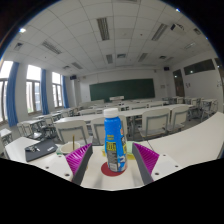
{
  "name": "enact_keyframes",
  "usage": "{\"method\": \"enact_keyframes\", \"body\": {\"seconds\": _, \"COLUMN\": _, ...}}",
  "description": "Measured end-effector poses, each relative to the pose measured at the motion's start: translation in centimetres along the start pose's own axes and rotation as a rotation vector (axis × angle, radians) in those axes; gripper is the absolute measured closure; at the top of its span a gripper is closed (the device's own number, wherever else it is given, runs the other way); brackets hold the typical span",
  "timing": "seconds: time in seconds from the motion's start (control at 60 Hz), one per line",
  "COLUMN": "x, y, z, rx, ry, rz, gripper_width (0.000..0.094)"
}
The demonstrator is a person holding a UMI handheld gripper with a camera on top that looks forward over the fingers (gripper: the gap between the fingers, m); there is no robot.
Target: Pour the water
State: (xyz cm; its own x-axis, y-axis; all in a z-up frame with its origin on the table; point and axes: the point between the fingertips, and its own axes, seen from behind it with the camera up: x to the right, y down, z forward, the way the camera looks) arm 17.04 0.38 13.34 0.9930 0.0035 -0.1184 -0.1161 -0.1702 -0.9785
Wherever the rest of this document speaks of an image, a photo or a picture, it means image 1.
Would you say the ceiling projector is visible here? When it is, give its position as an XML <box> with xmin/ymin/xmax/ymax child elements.
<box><xmin>170</xmin><ymin>23</ymin><xmax>185</xmax><ymax>33</ymax></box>

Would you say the long dark transom window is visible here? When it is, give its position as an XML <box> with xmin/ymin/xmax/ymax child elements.
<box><xmin>183</xmin><ymin>59</ymin><xmax>216</xmax><ymax>76</ymax></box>

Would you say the group of white classroom chairs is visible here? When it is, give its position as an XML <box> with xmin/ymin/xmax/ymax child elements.
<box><xmin>16</xmin><ymin>96</ymin><xmax>221</xmax><ymax>144</ymax></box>

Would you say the tall window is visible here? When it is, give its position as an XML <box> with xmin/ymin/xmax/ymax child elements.
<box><xmin>0</xmin><ymin>60</ymin><xmax>14</xmax><ymax>123</ymax></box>
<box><xmin>25</xmin><ymin>64</ymin><xmax>43</xmax><ymax>114</ymax></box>
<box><xmin>51</xmin><ymin>71</ymin><xmax>64</xmax><ymax>108</ymax></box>

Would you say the dark wooden door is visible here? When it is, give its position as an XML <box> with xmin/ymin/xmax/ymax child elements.
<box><xmin>214</xmin><ymin>58</ymin><xmax>224</xmax><ymax>81</ymax></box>
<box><xmin>172</xmin><ymin>68</ymin><xmax>185</xmax><ymax>98</ymax></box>

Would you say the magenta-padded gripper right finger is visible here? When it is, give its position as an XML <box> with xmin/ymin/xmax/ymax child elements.
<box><xmin>130</xmin><ymin>142</ymin><xmax>184</xmax><ymax>186</ymax></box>

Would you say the flat round red coaster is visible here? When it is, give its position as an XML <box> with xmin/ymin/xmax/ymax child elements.
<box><xmin>100</xmin><ymin>161</ymin><xmax>127</xmax><ymax>177</ymax></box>

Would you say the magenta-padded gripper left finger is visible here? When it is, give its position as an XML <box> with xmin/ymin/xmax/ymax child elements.
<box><xmin>44</xmin><ymin>143</ymin><xmax>95</xmax><ymax>187</ymax></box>

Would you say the white lectern desk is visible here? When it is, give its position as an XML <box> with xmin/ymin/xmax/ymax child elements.
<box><xmin>109</xmin><ymin>95</ymin><xmax>125</xmax><ymax>102</ymax></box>

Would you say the dark green blackboard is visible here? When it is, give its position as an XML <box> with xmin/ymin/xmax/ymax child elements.
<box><xmin>88</xmin><ymin>78</ymin><xmax>156</xmax><ymax>103</ymax></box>

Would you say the blue white-capped drink bottle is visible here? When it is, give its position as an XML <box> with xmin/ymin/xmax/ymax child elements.
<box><xmin>102</xmin><ymin>107</ymin><xmax>129</xmax><ymax>174</ymax></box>

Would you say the group of ceiling lights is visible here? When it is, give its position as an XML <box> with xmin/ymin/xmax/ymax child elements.
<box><xmin>13</xmin><ymin>16</ymin><xmax>204</xmax><ymax>68</ymax></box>

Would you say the bunch of keys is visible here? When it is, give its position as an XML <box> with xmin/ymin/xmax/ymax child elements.
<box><xmin>25</xmin><ymin>144</ymin><xmax>41</xmax><ymax>153</ymax></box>

